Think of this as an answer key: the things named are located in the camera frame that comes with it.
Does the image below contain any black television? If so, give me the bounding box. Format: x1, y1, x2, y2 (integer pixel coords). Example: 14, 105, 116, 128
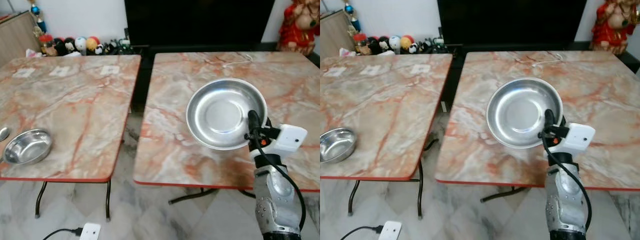
124, 0, 276, 48
437, 0, 588, 47

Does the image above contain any red hat figurine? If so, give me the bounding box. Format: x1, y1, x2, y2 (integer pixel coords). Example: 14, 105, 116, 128
39, 34, 57, 57
353, 33, 370, 56

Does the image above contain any light wooden cabinet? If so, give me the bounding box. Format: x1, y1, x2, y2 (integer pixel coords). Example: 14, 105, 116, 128
0, 11, 42, 68
320, 10, 358, 60

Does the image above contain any dark green toy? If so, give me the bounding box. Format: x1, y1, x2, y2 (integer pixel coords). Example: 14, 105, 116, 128
427, 37, 447, 54
114, 39, 135, 56

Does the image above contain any small steel bowl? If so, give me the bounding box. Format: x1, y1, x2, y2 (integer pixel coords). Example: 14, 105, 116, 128
2, 128, 54, 166
320, 127, 359, 165

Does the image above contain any black plush toy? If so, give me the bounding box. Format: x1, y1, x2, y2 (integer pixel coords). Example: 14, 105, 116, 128
54, 37, 76, 56
367, 36, 390, 55

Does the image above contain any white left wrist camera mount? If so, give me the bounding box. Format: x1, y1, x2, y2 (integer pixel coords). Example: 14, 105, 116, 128
378, 221, 403, 240
80, 222, 102, 240

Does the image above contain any red gold statue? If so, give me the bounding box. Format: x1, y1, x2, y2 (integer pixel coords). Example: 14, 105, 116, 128
276, 0, 321, 55
589, 0, 638, 55

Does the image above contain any blue hanging ornament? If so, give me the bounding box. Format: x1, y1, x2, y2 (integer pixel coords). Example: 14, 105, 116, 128
344, 0, 362, 32
29, 0, 47, 33

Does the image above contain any thin white cable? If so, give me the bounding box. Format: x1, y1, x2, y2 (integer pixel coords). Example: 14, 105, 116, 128
223, 54, 254, 69

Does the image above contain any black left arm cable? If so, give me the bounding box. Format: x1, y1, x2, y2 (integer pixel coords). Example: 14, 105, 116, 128
340, 225, 385, 240
42, 227, 84, 240

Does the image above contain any marble folding table with stickers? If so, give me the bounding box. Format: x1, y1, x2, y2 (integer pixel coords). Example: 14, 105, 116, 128
320, 52, 454, 220
0, 54, 142, 221

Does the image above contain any large steel plate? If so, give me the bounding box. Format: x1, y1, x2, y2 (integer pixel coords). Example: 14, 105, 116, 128
486, 77, 565, 150
186, 77, 269, 151

